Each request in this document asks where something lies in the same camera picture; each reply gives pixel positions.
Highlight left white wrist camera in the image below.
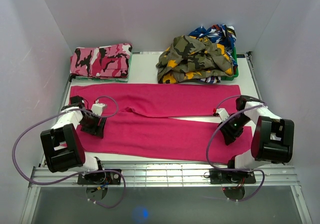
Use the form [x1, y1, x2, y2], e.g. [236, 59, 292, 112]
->
[91, 103, 107, 116]

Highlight green plastic bin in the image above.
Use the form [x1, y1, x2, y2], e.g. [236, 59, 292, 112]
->
[219, 46, 240, 81]

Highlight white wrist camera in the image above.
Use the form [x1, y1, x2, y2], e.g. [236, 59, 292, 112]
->
[91, 103, 107, 116]
[213, 108, 229, 122]

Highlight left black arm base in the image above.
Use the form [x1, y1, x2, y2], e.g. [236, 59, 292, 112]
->
[77, 172, 121, 201]

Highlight magenta pink trousers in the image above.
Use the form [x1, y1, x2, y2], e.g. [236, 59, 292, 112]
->
[70, 83, 252, 164]

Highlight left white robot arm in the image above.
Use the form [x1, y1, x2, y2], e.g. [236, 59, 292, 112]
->
[40, 96, 107, 184]

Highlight olive yellow camouflage trousers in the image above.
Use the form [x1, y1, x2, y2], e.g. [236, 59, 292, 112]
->
[156, 35, 234, 84]

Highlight purple cable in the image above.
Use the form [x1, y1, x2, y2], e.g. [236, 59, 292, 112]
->
[11, 96, 127, 209]
[205, 95, 268, 203]

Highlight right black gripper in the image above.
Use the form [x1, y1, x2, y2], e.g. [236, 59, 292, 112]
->
[217, 114, 252, 146]

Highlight blue white camouflage trousers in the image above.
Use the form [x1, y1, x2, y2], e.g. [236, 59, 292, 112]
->
[189, 24, 239, 84]

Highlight aluminium front rail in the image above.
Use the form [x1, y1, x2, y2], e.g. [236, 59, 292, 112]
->
[28, 160, 301, 189]

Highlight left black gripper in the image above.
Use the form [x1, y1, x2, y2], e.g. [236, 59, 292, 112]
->
[78, 111, 107, 138]

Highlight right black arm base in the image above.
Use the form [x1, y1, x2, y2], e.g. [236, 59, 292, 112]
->
[203, 168, 256, 201]

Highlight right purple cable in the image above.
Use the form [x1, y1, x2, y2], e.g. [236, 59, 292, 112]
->
[205, 95, 268, 203]

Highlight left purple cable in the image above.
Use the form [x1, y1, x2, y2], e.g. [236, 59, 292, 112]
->
[11, 96, 127, 209]

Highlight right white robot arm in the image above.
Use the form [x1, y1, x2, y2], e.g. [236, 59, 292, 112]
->
[213, 95, 295, 183]

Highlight pink camouflage folded trousers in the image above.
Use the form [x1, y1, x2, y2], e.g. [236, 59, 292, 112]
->
[69, 43, 133, 79]

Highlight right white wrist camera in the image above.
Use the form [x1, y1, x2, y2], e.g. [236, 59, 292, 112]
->
[213, 108, 229, 122]

